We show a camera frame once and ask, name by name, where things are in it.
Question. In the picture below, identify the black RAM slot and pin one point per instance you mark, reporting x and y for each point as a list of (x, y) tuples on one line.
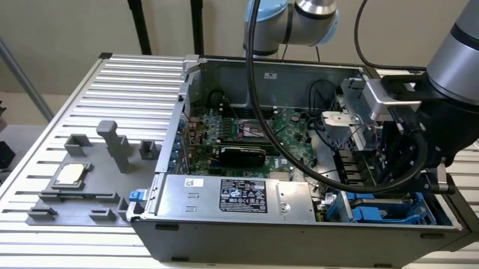
[(239, 113), (232, 143), (239, 107)]

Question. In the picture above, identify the silver tripod leg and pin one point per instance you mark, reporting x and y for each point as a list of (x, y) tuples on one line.
[(21, 75)]

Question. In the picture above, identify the black graphics card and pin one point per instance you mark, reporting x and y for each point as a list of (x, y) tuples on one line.
[(241, 155)]

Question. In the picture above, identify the black fan shroud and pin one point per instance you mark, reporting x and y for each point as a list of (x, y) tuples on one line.
[(348, 159)]

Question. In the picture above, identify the blue case latch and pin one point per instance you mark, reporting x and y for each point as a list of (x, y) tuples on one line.
[(135, 195)]

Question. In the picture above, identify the black stand pole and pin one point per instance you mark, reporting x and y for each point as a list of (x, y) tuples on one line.
[(196, 28), (140, 28)]

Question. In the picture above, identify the small black box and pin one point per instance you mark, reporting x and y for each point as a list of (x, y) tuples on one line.
[(5, 155)]

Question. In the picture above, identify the blue disk bay clip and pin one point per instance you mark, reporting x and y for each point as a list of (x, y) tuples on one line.
[(367, 214)]

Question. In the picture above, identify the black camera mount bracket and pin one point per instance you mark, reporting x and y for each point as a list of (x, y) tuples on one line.
[(404, 84)]

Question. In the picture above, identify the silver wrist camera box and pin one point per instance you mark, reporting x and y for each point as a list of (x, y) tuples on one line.
[(388, 103)]

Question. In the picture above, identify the thin metal locking lever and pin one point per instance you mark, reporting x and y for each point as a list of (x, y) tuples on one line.
[(243, 123), (280, 130)]

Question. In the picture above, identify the small silver heat sink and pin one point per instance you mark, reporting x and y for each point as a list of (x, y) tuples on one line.
[(280, 176)]

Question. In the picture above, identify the silver CPU chip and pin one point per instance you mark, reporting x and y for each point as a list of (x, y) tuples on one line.
[(71, 173)]

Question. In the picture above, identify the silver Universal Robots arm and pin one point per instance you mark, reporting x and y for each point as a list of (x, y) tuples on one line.
[(309, 25)]

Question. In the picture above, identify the green motherboard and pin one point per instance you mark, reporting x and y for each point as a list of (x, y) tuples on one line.
[(295, 145)]

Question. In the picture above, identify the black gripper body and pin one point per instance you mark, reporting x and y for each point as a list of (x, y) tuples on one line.
[(442, 134)]

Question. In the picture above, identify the silver power supply unit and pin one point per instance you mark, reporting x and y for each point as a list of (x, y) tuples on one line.
[(232, 196)]

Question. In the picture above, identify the black PC case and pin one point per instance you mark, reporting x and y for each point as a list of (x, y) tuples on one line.
[(261, 241)]

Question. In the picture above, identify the CPU socket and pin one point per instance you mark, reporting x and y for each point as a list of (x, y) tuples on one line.
[(247, 129)]

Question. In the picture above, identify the grey parts rack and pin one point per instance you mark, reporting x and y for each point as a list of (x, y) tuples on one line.
[(100, 201)]

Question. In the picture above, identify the silver metal drive cage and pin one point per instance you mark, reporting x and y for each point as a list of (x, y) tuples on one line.
[(336, 120)]

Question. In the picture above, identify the blue-grey disk bay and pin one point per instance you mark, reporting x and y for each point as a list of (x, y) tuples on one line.
[(415, 207)]

